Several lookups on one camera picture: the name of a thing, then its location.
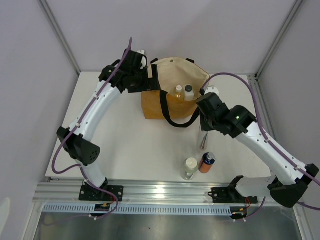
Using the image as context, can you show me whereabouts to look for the left aluminium frame post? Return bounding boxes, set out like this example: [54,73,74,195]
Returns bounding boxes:
[37,0,81,76]

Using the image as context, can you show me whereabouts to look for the white square bottle black cap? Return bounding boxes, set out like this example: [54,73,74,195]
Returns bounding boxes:
[183,84,195,101]

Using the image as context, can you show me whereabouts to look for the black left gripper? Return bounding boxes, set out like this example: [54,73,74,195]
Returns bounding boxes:
[128,64,160,94]

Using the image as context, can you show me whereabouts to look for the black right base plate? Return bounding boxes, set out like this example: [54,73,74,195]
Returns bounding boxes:
[207,187,258,204]

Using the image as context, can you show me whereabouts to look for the mustard canvas tote bag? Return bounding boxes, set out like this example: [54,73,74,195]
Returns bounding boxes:
[141,57,210,128]

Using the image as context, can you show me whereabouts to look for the right aluminium frame post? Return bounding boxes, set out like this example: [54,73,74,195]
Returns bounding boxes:
[255,0,306,81]

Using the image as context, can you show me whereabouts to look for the clear grey tube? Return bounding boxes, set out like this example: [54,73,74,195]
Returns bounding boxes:
[197,126,209,151]

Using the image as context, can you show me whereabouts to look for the aluminium frame post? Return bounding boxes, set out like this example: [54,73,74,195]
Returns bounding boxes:
[37,0,81,76]
[255,0,306,81]

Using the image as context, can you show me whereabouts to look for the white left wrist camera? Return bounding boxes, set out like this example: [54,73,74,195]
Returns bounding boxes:
[138,49,148,69]

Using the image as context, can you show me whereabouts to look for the aluminium mounting rail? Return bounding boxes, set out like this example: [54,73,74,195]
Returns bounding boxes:
[32,178,227,206]

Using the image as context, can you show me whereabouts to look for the slotted cable duct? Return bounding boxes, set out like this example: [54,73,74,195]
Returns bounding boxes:
[42,203,232,216]

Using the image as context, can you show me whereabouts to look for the clear yellow liquid bottle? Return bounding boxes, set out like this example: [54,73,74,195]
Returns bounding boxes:
[174,85,184,100]

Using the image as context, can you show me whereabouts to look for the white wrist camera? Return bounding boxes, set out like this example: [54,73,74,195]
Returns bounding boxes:
[138,49,148,69]
[204,85,220,96]

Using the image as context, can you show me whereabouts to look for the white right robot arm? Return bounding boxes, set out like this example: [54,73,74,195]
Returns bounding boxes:
[196,86,319,208]

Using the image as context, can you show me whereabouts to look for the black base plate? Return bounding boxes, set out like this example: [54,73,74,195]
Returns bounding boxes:
[207,187,258,204]
[78,184,124,202]

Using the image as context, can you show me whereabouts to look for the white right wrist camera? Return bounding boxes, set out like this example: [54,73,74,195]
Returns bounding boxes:
[204,85,220,96]

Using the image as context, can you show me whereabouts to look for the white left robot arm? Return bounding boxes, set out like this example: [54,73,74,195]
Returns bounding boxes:
[57,48,161,201]

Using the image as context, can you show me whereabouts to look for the blue orange pump bottle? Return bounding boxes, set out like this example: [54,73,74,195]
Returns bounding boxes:
[198,152,216,174]

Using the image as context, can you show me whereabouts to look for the clear bottle white cap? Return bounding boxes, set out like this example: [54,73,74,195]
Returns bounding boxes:
[182,157,199,181]

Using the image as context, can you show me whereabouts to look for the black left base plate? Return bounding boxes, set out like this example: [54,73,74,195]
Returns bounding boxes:
[78,184,124,202]

